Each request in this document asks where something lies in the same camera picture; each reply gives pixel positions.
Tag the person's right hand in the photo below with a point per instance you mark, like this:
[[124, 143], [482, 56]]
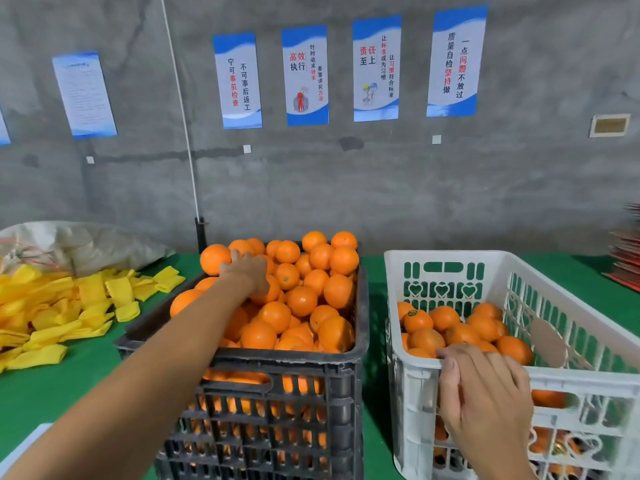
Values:
[[490, 405]]

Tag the person's left hand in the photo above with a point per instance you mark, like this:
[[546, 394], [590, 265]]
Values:
[[245, 273]]

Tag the pile of oranges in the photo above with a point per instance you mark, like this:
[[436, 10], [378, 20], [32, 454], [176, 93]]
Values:
[[290, 300]]

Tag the heap of labelled oranges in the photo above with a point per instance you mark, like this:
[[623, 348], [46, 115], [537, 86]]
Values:
[[455, 335]]

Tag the black plastic crate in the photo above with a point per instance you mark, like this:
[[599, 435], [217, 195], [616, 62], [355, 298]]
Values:
[[300, 363]]

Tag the white plastic crate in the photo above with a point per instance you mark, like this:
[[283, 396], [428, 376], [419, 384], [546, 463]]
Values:
[[440, 256]]

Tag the person's left forearm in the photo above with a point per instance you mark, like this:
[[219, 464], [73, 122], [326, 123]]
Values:
[[140, 385]]

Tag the beige woven sack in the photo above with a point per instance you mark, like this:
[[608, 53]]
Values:
[[90, 245]]

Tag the white pole with black base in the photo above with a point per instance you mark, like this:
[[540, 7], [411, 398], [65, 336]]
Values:
[[180, 115]]

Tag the pile of yellow bags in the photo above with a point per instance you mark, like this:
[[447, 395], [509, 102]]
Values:
[[50, 315]]

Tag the stack of red cardboard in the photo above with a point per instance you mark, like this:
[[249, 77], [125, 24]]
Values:
[[628, 255]]

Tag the green felt table cover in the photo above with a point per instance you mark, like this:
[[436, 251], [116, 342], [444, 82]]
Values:
[[60, 395]]

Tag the white notice with blue border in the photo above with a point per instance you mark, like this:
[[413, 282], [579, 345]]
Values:
[[4, 130], [85, 95]]

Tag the white printed paper sheet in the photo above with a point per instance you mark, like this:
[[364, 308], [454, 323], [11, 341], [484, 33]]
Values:
[[20, 460]]

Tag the blue white wall poster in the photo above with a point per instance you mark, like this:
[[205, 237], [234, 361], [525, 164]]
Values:
[[305, 75], [238, 80], [457, 63], [377, 70]]

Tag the beige wall plate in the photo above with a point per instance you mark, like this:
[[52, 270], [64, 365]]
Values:
[[610, 125]]

